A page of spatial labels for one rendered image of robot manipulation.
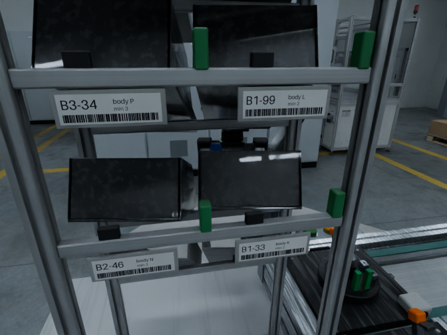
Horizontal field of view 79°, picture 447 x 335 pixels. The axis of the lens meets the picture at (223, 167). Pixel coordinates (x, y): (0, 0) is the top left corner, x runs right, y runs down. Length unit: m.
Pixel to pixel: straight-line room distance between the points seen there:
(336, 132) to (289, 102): 4.60
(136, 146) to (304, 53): 3.34
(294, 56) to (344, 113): 4.54
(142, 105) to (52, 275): 0.19
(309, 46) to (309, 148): 3.76
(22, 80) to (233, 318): 0.69
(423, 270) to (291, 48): 0.82
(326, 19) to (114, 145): 3.01
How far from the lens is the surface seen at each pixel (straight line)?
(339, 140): 4.93
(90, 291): 0.94
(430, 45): 11.31
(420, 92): 11.40
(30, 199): 0.29
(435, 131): 6.66
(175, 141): 3.53
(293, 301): 0.71
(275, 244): 0.32
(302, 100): 0.26
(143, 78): 0.24
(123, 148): 3.61
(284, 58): 0.31
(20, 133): 0.27
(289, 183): 0.35
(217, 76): 0.24
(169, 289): 0.87
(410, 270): 0.99
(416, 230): 1.11
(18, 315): 2.31
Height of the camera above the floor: 1.48
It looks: 22 degrees down
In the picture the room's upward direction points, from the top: straight up
